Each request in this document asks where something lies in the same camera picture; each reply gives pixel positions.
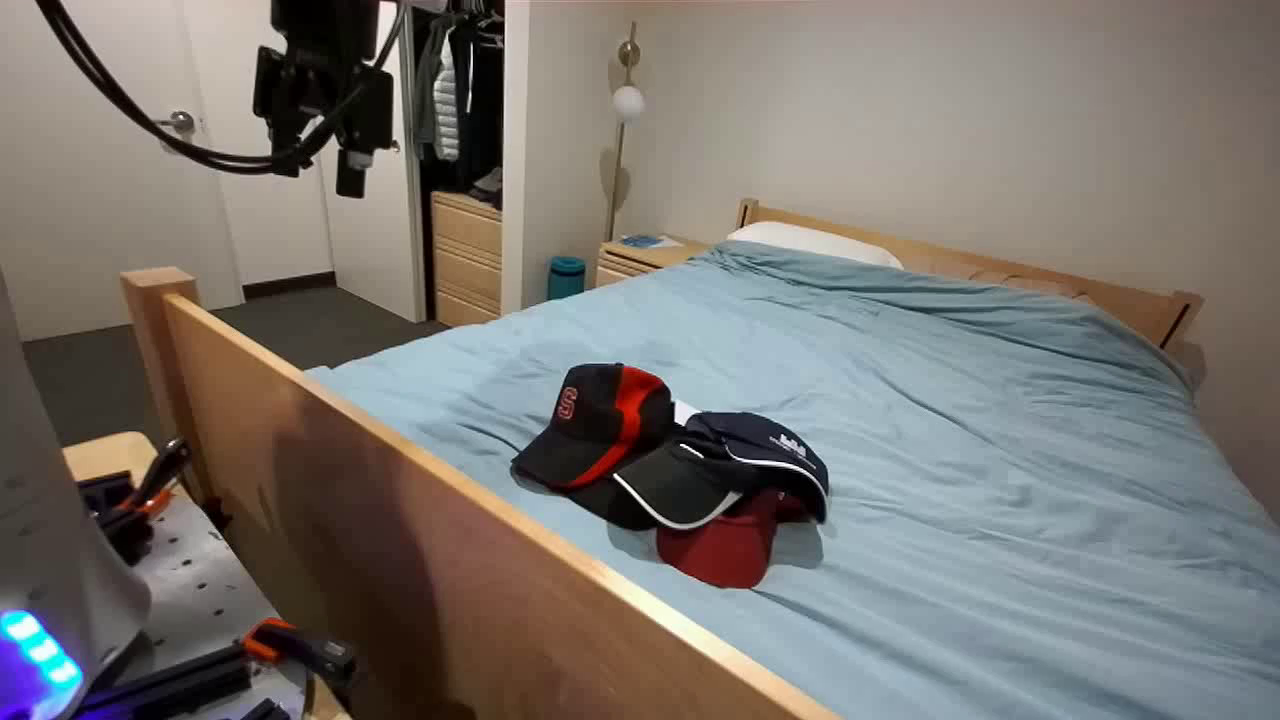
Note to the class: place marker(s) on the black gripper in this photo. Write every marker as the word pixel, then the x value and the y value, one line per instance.
pixel 327 62

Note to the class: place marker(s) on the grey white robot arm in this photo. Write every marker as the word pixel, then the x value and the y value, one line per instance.
pixel 42 532

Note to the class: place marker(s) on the black cap red stripe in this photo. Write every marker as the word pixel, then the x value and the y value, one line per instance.
pixel 585 412

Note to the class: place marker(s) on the navy cap white logo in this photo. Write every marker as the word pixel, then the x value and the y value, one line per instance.
pixel 767 441

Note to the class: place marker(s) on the light blue bed sheet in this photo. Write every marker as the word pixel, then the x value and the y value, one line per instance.
pixel 1002 465

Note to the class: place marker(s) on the white closet door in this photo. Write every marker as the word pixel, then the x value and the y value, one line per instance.
pixel 373 243

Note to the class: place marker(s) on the hanging clothes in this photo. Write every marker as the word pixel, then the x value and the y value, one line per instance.
pixel 452 95

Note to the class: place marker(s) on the wooden dresser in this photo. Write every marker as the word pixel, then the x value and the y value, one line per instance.
pixel 465 263

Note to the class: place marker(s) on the teal container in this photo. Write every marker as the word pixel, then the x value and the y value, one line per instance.
pixel 567 277

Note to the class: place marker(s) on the wooden nightstand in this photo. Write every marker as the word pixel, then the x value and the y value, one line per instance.
pixel 625 263

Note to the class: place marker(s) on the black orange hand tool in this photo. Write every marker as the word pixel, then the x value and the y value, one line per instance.
pixel 158 476

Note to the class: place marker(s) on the small wooden table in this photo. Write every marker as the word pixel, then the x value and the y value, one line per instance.
pixel 102 458

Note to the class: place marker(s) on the perforated grey metal plate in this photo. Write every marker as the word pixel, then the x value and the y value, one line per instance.
pixel 200 586

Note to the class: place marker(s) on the white pillow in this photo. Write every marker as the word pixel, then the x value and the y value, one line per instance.
pixel 814 243

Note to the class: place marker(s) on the orange black clamp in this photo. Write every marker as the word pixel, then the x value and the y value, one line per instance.
pixel 286 646

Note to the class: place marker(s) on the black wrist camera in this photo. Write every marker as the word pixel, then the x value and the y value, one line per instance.
pixel 271 82

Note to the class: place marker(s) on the wall lamp white globe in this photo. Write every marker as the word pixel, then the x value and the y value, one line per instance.
pixel 625 102

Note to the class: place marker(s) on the wooden bed frame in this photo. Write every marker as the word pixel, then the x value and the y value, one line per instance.
pixel 402 561

